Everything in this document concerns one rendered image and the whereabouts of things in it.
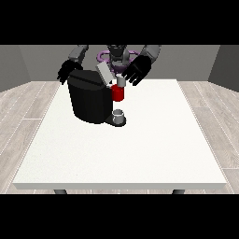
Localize pale grey machine lid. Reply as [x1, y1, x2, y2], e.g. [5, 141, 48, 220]
[95, 61, 115, 85]

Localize red pod holder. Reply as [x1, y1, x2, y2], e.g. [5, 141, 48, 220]
[110, 83, 125, 103]

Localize black coffee machine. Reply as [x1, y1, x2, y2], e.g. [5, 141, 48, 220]
[66, 69, 127, 127]

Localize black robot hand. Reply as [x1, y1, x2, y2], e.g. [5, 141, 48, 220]
[120, 54, 152, 87]
[56, 59, 84, 86]

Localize grey robot trunk purple rings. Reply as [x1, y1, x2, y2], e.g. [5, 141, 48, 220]
[96, 45, 140, 76]

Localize small grey cup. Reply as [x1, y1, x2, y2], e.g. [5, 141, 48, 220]
[112, 108, 126, 124]

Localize small grey coffee pod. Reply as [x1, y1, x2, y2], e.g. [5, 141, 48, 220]
[116, 74, 126, 88]

